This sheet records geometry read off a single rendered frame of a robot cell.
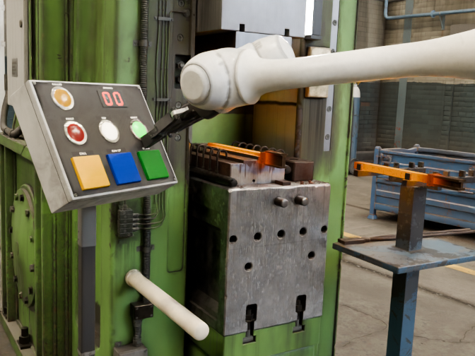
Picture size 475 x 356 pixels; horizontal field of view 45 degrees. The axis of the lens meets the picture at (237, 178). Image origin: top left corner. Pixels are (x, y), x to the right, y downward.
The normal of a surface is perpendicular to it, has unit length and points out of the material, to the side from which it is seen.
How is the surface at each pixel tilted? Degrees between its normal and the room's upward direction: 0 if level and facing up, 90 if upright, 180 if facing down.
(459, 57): 102
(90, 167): 60
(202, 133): 90
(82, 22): 90
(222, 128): 90
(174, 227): 90
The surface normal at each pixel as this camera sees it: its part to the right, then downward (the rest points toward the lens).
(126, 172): 0.74, -0.40
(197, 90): -0.62, 0.24
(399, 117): -0.80, 0.05
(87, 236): 0.52, 0.14
